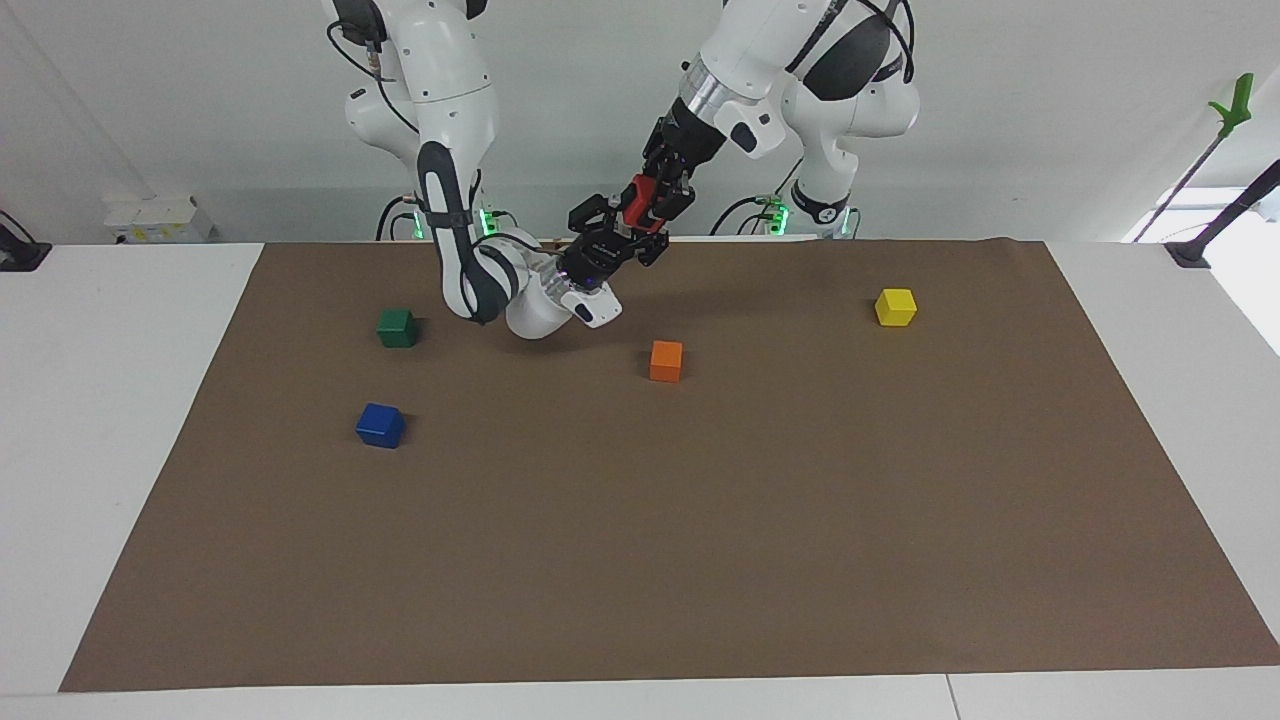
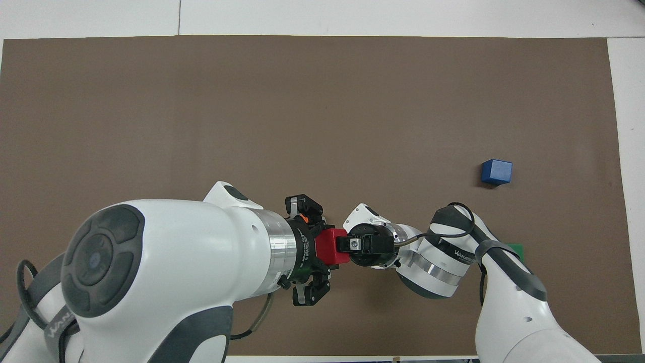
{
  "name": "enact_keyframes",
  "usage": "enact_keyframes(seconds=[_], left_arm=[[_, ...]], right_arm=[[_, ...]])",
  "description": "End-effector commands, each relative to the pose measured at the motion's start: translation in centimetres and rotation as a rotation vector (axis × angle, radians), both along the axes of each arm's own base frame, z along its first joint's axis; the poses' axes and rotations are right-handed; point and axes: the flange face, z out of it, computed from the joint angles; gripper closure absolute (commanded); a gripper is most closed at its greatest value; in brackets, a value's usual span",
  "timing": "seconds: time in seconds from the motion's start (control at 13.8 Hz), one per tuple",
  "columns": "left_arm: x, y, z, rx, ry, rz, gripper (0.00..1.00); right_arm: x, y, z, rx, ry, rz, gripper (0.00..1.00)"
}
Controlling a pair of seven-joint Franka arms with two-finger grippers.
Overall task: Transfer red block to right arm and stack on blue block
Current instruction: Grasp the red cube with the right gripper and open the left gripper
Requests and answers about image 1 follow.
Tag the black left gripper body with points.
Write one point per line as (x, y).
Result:
(688, 145)

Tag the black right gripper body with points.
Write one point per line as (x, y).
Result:
(594, 257)

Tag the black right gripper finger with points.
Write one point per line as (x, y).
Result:
(596, 213)
(652, 245)

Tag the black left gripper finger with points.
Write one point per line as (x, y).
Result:
(633, 182)
(673, 203)

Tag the red wooden block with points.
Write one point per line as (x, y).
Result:
(639, 200)

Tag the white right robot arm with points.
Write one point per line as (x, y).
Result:
(450, 170)

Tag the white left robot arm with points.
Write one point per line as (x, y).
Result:
(800, 90)

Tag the orange wooden block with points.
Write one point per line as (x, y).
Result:
(666, 360)

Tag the green wooden block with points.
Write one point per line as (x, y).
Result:
(396, 327)

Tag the yellow wooden block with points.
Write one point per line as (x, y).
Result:
(895, 306)

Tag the blue wooden block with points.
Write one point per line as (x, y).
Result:
(380, 425)

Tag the brown table mat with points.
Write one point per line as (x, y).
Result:
(660, 480)

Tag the white cardboard box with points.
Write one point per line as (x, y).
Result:
(158, 219)

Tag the green-tipped thin pole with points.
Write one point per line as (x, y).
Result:
(1205, 140)

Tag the black table clamp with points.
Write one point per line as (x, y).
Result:
(18, 250)

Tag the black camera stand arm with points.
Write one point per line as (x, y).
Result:
(1225, 215)

